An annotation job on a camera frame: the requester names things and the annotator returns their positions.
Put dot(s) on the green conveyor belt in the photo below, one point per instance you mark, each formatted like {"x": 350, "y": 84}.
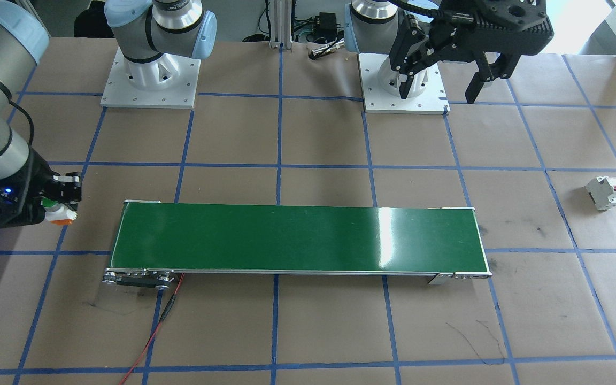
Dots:
{"x": 286, "y": 235}

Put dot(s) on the silver metal plug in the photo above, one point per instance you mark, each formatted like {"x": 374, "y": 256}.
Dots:
{"x": 324, "y": 51}

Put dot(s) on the white circuit breaker red switch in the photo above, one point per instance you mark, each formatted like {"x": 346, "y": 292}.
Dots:
{"x": 605, "y": 195}

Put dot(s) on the black adapter box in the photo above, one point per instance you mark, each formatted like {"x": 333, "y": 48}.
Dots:
{"x": 328, "y": 24}

